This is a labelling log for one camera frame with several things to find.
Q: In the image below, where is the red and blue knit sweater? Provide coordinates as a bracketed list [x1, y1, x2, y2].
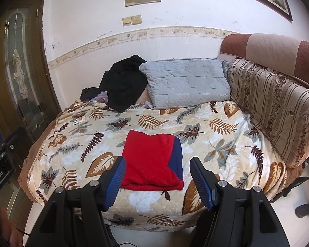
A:
[122, 130, 184, 191]

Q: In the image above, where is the leaf pattern fleece blanket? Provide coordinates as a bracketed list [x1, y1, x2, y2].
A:
[18, 101, 287, 231]

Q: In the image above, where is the wooden glass door wardrobe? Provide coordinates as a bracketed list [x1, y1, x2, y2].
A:
[0, 0, 62, 227]

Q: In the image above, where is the purple cloth under garment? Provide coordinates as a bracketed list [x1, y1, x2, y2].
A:
[89, 91, 108, 104]

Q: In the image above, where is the striped floral sofa cushion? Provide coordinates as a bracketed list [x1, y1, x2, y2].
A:
[228, 59, 309, 168]

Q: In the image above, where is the black garment pile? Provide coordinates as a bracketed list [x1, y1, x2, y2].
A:
[80, 55, 148, 113]

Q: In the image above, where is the grey quilted pillow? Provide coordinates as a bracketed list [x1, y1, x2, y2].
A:
[139, 58, 231, 110]

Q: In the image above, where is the brown beige quilted headboard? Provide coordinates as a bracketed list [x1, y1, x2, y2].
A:
[220, 34, 309, 87]

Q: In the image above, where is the beige wall switch plate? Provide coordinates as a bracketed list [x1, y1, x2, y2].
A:
[122, 15, 142, 26]

